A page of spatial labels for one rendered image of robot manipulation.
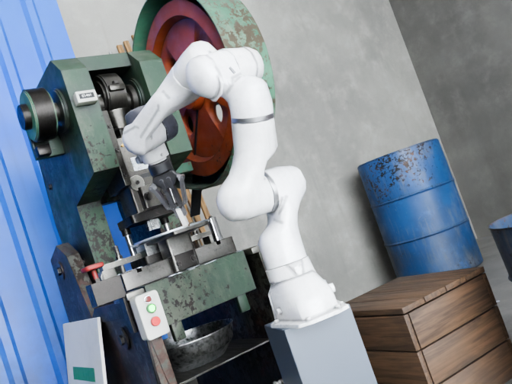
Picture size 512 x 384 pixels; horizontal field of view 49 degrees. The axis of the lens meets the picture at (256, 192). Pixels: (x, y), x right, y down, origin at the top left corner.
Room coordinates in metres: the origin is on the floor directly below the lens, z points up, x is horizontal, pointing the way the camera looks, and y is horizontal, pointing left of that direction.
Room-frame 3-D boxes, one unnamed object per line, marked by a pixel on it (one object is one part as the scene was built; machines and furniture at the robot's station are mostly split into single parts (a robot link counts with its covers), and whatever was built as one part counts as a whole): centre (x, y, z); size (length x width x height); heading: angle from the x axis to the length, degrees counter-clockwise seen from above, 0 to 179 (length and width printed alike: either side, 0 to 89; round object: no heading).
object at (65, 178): (2.23, 0.49, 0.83); 0.79 x 0.43 x 1.34; 34
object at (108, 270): (2.01, 0.55, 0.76); 0.17 x 0.06 x 0.10; 124
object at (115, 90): (2.11, 0.41, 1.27); 0.21 x 0.12 x 0.34; 34
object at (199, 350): (2.11, 0.41, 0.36); 0.34 x 0.34 x 0.10
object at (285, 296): (1.43, -0.03, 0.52); 0.22 x 0.19 x 0.14; 17
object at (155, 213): (2.11, 0.41, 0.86); 0.20 x 0.16 x 0.05; 124
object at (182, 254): (1.96, 0.31, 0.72); 0.25 x 0.14 x 0.14; 34
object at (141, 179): (2.07, 0.38, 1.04); 0.17 x 0.15 x 0.30; 34
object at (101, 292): (1.74, 0.54, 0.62); 0.10 x 0.06 x 0.20; 124
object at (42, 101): (1.98, 0.62, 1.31); 0.22 x 0.12 x 0.22; 34
